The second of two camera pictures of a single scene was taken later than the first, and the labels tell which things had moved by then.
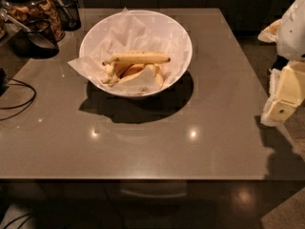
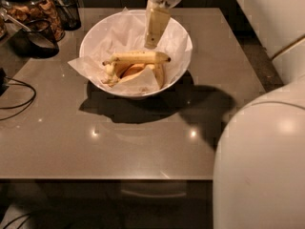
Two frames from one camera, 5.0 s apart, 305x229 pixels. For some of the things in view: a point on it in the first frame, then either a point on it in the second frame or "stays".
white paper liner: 139,31 stays
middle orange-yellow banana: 125,69 stays
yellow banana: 137,57 stays
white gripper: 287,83 to 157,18
